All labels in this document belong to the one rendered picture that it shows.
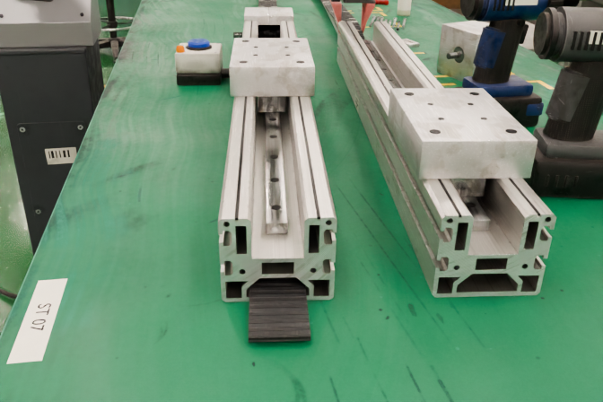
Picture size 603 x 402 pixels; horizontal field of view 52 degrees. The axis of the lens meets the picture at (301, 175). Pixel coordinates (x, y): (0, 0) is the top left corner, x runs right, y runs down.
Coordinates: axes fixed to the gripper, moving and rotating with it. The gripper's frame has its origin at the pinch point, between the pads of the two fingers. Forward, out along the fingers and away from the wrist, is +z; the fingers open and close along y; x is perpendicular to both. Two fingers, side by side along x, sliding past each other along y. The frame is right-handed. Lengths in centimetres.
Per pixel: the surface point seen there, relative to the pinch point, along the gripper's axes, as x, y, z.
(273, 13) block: -15.5, -18.1, -6.6
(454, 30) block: -27.5, 16.0, -5.9
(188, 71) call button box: -33.5, -33.5, 0.1
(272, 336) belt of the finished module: -103, -19, 2
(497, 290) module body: -97, 2, 3
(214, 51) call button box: -32.3, -28.9, -3.1
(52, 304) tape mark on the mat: -97, -38, 3
